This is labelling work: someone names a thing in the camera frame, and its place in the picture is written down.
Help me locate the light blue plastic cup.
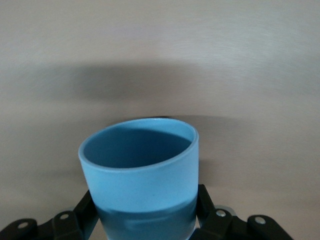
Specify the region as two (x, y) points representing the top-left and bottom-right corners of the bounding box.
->
(77, 118), (200, 240)

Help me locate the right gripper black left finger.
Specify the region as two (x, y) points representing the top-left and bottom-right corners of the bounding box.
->
(0, 189), (101, 240)

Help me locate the brown table cover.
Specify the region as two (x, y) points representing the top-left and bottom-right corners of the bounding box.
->
(0, 0), (320, 240)

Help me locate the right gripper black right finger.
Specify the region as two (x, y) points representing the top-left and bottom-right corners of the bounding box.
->
(189, 183), (292, 240)

